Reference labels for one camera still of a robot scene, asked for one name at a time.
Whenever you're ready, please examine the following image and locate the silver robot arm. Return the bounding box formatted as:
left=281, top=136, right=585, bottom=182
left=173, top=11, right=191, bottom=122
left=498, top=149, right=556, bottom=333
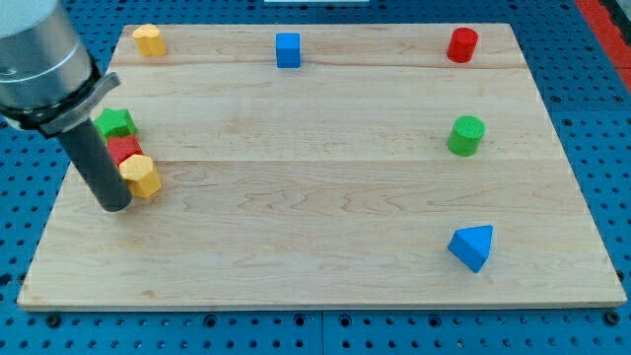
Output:
left=1, top=0, right=120, bottom=136

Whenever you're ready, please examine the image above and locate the wooden board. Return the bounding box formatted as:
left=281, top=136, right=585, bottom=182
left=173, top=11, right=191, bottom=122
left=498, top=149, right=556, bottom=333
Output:
left=18, top=24, right=627, bottom=312

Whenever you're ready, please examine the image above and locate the blue cube block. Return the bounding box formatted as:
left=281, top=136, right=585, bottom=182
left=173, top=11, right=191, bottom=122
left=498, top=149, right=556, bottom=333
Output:
left=275, top=33, right=302, bottom=68

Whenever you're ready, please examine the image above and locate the green cylinder block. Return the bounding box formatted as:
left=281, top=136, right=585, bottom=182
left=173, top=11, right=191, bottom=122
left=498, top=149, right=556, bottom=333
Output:
left=447, top=115, right=486, bottom=157

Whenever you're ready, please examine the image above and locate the blue triangle block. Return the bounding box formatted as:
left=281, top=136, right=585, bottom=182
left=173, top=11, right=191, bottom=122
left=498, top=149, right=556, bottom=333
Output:
left=448, top=225, right=494, bottom=273

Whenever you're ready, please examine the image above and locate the yellow hexagon block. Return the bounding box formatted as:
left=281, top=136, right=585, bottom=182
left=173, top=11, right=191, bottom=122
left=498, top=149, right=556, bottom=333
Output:
left=119, top=155, right=162, bottom=198

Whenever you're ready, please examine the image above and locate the red star block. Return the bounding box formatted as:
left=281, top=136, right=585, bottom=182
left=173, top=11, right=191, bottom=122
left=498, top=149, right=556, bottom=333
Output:
left=106, top=134, right=143, bottom=166

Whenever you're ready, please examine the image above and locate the red cylinder block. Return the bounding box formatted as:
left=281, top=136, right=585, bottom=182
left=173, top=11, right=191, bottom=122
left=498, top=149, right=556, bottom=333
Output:
left=447, top=27, right=479, bottom=63

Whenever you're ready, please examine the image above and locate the green star block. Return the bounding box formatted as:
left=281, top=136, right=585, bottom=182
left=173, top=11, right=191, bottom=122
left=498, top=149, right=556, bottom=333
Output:
left=94, top=107, right=137, bottom=143

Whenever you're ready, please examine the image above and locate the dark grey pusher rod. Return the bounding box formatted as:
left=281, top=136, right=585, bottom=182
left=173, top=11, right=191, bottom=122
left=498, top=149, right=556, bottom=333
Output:
left=57, top=118, right=132, bottom=212

